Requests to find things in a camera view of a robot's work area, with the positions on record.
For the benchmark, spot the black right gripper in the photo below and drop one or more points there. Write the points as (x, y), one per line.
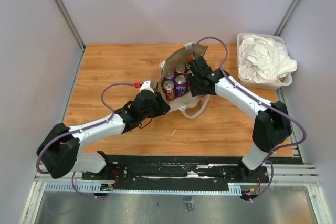
(196, 91)

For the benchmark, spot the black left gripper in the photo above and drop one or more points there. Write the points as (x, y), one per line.
(162, 107)

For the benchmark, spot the pink patterned canvas bag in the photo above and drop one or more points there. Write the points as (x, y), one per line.
(187, 101)

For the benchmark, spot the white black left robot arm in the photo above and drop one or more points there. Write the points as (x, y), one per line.
(61, 151)

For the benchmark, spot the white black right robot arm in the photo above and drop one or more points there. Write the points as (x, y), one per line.
(271, 124)

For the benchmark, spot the purple fanta can front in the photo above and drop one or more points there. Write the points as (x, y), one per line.
(180, 85)

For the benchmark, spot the red soda can rear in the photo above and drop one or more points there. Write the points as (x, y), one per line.
(180, 70)

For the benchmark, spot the red coke can front left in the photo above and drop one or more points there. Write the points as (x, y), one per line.
(169, 90)

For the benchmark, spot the purple soda can rear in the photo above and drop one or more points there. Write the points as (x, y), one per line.
(169, 76)

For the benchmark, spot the white crumpled cloth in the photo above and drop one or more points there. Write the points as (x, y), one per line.
(267, 58)

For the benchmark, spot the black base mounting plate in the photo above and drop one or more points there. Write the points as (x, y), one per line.
(172, 172)

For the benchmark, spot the white plastic basket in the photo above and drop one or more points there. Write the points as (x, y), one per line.
(262, 58)

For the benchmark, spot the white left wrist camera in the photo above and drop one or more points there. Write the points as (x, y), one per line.
(145, 86)

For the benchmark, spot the white slotted cable duct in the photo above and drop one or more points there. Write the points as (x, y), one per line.
(103, 188)

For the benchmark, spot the aluminium frame rail right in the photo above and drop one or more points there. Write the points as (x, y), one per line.
(287, 17)

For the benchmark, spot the aluminium frame rail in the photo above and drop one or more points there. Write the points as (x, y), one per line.
(287, 17)
(64, 13)

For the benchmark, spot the aluminium frame rail left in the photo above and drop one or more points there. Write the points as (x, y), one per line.
(64, 13)

